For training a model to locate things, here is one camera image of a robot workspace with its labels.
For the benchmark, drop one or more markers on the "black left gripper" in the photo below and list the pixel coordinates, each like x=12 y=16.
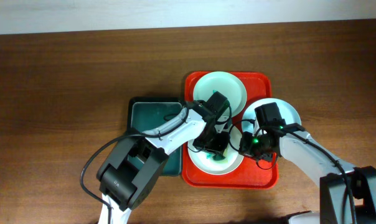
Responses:
x=218 y=149

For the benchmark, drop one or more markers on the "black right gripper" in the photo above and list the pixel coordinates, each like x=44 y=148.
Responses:
x=246 y=147

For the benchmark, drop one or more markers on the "white plate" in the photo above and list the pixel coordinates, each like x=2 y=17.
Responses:
x=233 y=158

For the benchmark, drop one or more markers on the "light blue plate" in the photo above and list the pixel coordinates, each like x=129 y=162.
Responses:
x=268 y=111

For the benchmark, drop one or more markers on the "yellow green sponge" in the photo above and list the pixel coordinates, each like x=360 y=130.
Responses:
x=220 y=157

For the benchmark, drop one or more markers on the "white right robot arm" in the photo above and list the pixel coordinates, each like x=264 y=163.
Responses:
x=347 y=192

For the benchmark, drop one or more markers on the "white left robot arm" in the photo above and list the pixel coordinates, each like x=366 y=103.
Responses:
x=129 y=173

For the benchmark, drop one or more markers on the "red plastic tray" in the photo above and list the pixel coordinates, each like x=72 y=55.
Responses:
x=247 y=175

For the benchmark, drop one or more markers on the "dark green water tray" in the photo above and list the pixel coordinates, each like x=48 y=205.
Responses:
x=146 y=113

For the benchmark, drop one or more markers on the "mint green plate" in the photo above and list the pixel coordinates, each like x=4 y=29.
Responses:
x=225 y=83

